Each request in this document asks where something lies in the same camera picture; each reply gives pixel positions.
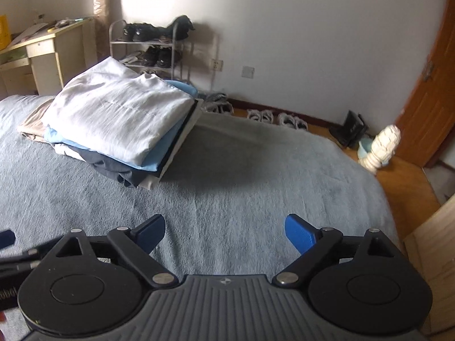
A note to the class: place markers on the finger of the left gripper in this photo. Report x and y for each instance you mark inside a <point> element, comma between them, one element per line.
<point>20,266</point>
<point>7,238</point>

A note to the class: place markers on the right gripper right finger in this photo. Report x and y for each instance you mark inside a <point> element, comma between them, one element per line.
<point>362,284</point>

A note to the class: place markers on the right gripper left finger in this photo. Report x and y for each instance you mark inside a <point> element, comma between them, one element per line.
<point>85,286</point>

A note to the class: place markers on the white garment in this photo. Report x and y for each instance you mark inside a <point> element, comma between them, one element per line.
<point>83,96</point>

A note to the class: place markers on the person's left hand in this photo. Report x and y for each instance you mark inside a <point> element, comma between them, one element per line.
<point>2,317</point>

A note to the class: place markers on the light wooden cabinet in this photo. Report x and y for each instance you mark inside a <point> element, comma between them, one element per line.
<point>431,249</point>

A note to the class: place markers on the beige folded garment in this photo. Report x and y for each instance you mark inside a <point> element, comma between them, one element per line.
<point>32,127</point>

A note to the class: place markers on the dark navy folded garment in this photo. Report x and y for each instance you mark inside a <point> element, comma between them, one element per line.
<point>133,139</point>

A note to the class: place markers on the light blue folded garment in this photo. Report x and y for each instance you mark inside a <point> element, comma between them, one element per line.
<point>155,158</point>

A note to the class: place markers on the light blue basin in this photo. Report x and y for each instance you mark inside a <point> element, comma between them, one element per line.
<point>364,147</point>

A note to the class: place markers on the black boots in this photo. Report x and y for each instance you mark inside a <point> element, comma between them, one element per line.
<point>351,131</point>

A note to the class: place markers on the light blue bed sheet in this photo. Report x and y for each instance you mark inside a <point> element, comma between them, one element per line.
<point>224,199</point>

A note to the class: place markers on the wooden door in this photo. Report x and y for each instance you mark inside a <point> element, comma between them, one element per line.
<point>427,118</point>

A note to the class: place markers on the cream wooden desk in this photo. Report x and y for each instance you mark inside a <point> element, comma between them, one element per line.
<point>44,64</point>

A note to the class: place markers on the white sneakers pair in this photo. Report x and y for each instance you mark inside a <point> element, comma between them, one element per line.
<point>282,119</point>

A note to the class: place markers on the yellow box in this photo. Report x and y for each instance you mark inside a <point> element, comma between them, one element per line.
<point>5,35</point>

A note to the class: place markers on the grey shoes on floor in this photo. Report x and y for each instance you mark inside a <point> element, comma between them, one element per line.
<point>216,103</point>

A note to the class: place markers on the metal shoe rack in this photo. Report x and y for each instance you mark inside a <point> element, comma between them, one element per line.
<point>164,58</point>

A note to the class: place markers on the black clothing on rack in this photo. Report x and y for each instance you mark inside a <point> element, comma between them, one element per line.
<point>177,30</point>

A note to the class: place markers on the wall switch plate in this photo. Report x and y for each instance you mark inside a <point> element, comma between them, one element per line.
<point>247,72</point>

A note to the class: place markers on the wall socket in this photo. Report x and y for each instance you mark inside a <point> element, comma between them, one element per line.
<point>216,65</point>

